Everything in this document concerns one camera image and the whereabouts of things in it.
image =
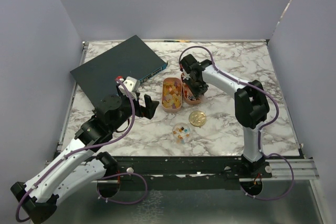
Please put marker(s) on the pink tray of lollipops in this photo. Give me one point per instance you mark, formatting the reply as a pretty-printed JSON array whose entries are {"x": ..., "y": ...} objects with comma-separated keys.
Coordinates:
[{"x": 187, "y": 94}]

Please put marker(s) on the clear plastic jar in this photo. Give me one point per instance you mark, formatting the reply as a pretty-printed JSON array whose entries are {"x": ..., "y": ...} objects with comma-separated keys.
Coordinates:
[{"x": 181, "y": 133}]

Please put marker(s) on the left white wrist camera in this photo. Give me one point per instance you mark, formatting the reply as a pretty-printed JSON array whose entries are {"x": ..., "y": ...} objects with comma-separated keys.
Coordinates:
[{"x": 131, "y": 84}]

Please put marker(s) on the gold jar lid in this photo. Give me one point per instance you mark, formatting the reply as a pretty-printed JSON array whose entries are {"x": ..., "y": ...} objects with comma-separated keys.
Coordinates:
[{"x": 197, "y": 118}]

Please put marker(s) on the pink tray of popsicle candies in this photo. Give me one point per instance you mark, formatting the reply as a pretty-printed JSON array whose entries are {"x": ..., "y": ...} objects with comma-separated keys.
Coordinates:
[{"x": 171, "y": 94}]

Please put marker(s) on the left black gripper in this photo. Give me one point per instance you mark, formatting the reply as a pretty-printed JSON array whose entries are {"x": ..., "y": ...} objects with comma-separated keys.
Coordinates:
[{"x": 148, "y": 111}]

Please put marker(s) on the dark blue network switch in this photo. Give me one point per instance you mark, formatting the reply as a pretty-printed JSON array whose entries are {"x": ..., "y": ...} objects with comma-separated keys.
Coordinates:
[{"x": 131, "y": 58}]

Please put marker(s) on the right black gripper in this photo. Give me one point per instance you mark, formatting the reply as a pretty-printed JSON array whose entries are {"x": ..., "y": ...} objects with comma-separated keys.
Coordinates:
[{"x": 201, "y": 91}]

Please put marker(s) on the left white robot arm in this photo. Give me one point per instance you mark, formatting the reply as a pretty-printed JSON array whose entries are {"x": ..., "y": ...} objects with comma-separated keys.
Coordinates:
[{"x": 81, "y": 162}]

